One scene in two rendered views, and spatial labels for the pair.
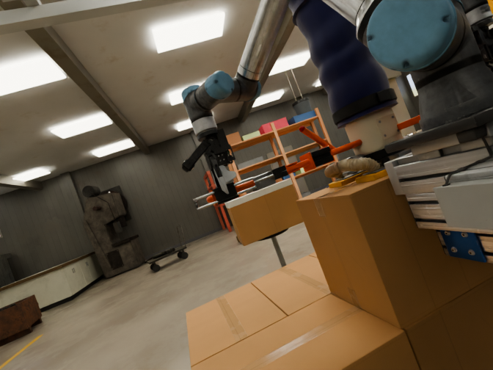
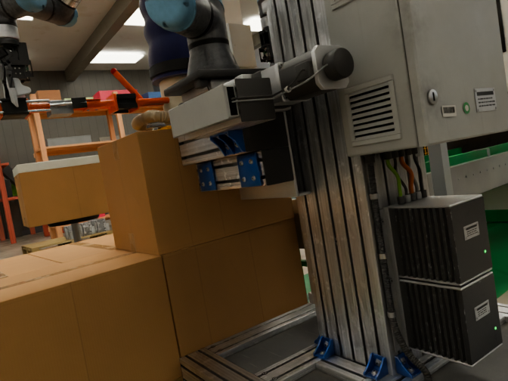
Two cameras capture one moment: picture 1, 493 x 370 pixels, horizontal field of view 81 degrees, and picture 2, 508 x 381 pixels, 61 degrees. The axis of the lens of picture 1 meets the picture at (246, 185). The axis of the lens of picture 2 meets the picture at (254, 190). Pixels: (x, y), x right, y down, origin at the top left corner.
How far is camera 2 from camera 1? 0.64 m
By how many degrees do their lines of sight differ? 24
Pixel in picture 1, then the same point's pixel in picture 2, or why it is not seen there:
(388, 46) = (155, 9)
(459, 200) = (177, 116)
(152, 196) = not seen: outside the picture
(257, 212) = (57, 186)
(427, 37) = (175, 10)
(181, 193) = not seen: outside the picture
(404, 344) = (158, 266)
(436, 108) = (193, 66)
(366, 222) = (147, 159)
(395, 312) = (156, 240)
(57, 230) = not seen: outside the picture
